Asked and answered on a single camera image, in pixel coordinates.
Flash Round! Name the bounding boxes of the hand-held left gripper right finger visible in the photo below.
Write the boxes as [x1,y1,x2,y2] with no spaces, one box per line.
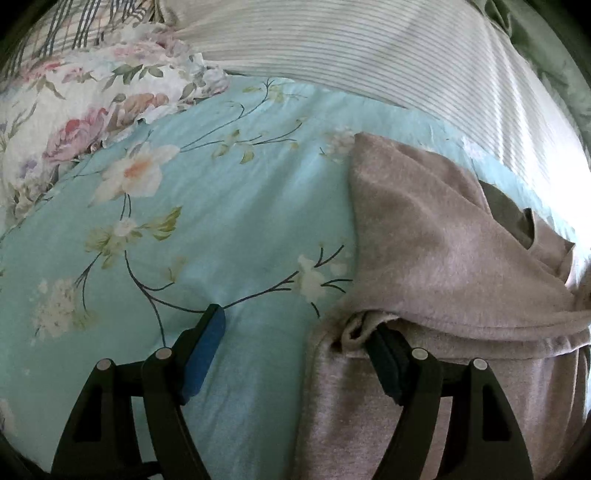
[368,323,534,480]

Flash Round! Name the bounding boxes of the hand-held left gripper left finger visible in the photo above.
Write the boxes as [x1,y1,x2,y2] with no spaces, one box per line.
[50,303,227,480]

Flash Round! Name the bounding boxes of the grey small garment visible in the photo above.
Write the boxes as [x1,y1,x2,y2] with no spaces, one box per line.
[292,131,591,480]

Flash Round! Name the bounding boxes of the teal floral bed sheet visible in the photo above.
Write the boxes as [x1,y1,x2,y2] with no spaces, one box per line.
[0,76,583,480]

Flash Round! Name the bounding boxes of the floral white pillow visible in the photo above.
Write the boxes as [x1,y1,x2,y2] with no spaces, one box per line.
[0,23,230,232]

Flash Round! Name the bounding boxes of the white striped blanket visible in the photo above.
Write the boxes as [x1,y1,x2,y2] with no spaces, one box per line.
[159,0,591,222]

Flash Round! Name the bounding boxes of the blue striped pillow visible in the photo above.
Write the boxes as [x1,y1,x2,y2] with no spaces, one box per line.
[0,0,160,81]

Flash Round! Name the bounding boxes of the green cloth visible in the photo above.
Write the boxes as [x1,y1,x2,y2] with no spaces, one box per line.
[466,0,591,148]

